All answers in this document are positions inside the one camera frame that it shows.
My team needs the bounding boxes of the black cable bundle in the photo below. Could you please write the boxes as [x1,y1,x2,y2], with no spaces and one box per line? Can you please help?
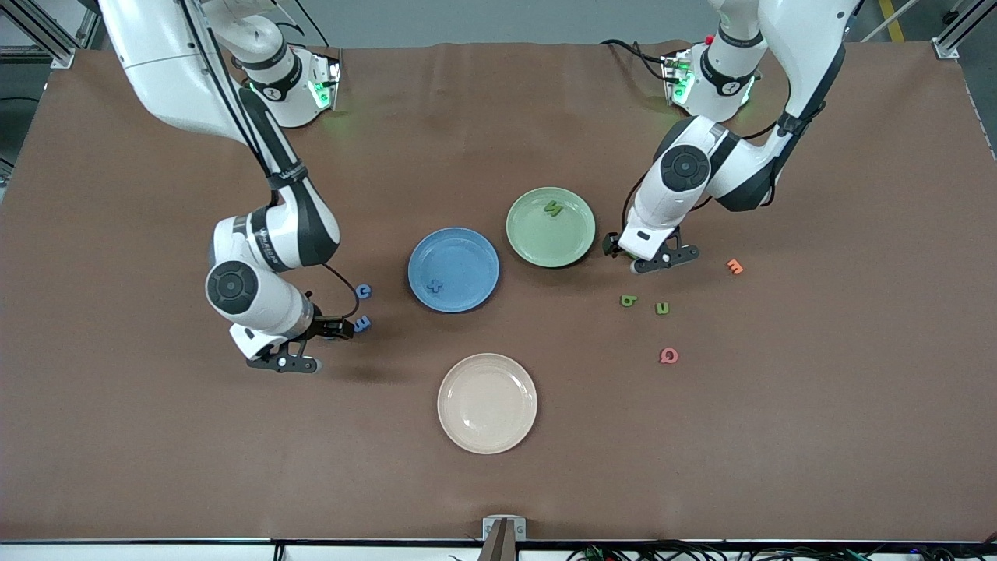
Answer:
[565,538,997,561]

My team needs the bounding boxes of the aluminium frame post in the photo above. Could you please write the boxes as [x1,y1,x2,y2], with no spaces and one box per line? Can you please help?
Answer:
[931,0,997,59]
[0,0,79,69]

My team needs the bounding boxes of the brown table mat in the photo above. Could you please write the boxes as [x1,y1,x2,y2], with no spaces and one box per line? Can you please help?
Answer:
[0,41,997,542]

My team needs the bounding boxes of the black arm base cable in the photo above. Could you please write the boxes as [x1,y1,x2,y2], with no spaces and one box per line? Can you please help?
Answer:
[292,0,336,49]
[600,37,678,85]

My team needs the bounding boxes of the blue plate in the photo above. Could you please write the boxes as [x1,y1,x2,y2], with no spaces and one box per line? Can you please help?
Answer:
[407,227,501,314]

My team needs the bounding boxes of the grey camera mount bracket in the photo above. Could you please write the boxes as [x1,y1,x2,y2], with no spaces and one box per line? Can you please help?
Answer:
[477,516,527,561]

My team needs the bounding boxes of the beige plate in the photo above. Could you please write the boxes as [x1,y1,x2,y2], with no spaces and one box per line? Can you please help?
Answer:
[437,353,538,455]

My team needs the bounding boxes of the green plate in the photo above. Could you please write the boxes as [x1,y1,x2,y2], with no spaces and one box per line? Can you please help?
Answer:
[506,187,597,269]

